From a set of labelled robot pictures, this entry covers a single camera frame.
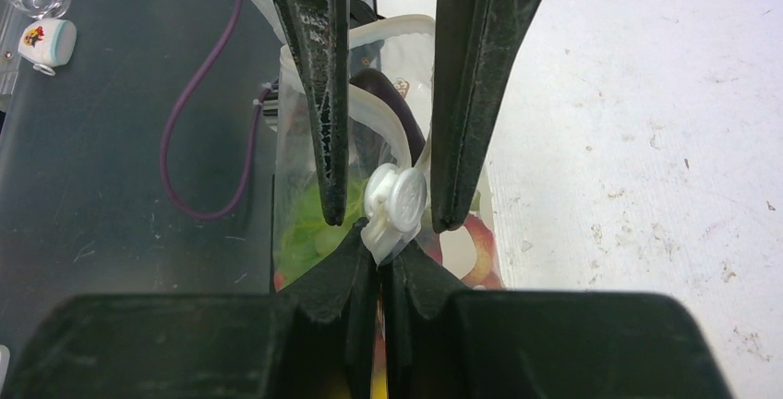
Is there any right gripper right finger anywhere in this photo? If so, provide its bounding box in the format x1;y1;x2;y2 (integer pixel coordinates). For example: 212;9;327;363
379;244;731;398

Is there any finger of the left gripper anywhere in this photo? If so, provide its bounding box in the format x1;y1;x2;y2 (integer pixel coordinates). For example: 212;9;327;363
430;0;542;233

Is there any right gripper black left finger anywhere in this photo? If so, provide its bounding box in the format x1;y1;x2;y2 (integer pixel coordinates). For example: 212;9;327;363
2;220;379;398

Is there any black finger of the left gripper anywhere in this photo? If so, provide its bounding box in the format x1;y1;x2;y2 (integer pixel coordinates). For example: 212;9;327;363
273;0;350;225

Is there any green grape bunch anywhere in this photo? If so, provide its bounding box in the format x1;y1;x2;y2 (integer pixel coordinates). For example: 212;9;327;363
273;179;367;290

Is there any dark purple eggplant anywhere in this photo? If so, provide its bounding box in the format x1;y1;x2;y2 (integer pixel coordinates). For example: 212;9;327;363
349;68;425;163

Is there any clear zip top bag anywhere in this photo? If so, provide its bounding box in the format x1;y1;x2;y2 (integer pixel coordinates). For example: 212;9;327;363
272;14;494;281

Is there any red cherry tomato bunch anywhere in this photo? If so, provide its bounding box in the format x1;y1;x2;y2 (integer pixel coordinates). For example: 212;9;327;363
416;212;504;290

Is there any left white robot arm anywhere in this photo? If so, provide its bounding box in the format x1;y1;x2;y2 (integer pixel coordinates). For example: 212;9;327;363
251;0;542;232

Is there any small white printed cup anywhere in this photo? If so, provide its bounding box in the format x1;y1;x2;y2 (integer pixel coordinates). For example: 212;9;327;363
18;18;78;77

